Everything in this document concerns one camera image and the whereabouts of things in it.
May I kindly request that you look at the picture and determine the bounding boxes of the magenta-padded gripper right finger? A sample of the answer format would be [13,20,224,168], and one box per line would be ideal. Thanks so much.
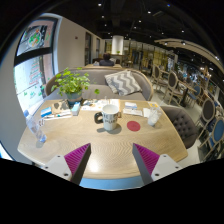
[131,142,184,186]

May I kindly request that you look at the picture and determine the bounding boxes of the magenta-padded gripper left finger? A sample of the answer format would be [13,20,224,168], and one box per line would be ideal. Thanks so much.
[41,142,92,186]

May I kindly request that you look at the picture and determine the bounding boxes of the clear blue-capped water bottle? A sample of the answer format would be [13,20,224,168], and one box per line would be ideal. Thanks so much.
[23,109,48,144]

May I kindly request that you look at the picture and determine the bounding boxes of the flat round red coaster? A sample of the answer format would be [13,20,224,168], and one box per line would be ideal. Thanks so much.
[126,120,142,132]

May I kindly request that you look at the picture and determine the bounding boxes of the white sheet with pens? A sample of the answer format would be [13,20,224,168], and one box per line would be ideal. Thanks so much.
[41,110,73,122]

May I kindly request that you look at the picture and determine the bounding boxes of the grey tufted armchair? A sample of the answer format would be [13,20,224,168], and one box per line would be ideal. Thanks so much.
[160,105,200,150]

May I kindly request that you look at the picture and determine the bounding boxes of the white and blue booklet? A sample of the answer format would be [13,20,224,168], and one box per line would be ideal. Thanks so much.
[122,101,145,117]

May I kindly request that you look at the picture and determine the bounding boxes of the yellow card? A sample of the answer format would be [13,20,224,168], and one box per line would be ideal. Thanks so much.
[147,101,161,110]

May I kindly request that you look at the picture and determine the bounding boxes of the white printed leaflet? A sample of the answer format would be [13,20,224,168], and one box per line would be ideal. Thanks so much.
[81,99,103,112]

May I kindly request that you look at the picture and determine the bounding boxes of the white napkin box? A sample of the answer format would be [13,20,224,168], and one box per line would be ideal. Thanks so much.
[100,97,121,109]

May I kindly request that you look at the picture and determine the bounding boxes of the green potted plant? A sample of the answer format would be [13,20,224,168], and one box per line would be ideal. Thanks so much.
[50,67,101,103]

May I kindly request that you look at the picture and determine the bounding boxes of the group of dining chairs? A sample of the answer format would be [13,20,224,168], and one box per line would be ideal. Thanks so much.
[149,63,224,162]

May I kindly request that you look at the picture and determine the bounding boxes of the grey zigzag cushion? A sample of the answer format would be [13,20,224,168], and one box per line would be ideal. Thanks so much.
[103,69,143,97]

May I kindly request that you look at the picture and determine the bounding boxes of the grey curved sofa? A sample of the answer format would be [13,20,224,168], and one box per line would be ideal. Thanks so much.
[44,67,155,102]

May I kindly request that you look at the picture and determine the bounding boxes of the window with festive decals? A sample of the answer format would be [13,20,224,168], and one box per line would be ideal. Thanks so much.
[13,16,60,115]

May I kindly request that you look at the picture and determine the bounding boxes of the person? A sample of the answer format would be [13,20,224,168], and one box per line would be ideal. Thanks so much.
[98,52,116,67]

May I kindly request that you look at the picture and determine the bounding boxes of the white round column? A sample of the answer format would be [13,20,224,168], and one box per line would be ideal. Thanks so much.
[111,34,125,56]

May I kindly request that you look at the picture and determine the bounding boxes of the group of ceiling lights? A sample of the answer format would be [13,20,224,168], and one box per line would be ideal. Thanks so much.
[96,2,221,61]

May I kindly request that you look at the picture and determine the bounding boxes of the white mug with black handle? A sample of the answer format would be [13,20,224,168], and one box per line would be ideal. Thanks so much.
[93,103,120,132]

